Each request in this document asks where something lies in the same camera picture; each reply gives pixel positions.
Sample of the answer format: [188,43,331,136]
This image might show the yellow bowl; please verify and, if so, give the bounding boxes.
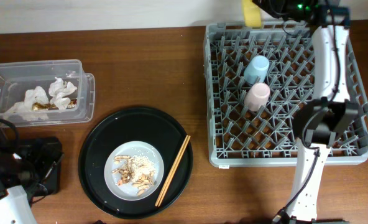
[242,0,262,28]

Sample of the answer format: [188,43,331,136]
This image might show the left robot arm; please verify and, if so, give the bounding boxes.
[0,119,63,223]

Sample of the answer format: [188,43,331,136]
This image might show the grey plate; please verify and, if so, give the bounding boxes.
[104,141,164,201]

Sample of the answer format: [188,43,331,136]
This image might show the round black tray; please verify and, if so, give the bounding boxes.
[78,107,193,219]

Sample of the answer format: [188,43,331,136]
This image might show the gold foil wrapper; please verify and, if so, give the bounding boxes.
[32,99,77,111]

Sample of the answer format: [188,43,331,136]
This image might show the clear plastic bin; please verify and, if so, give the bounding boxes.
[0,59,95,126]

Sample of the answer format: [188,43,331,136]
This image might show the food scraps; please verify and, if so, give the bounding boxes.
[111,156,156,197]

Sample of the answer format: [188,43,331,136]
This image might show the black rectangular bin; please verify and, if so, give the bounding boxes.
[15,137,64,199]

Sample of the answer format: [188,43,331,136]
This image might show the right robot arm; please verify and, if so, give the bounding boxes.
[255,0,359,223]

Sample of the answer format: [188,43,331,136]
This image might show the pink cup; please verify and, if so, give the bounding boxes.
[244,83,270,112]

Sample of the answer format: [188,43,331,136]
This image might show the white tissue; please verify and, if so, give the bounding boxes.
[3,77,78,121]

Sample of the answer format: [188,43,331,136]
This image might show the grey dishwasher rack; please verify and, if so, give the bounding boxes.
[202,19,368,168]

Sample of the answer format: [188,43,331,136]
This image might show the wooden chopstick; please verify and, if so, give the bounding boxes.
[154,134,190,207]
[156,135,191,208]

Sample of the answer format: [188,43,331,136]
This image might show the blue cup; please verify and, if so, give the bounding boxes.
[244,55,270,85]

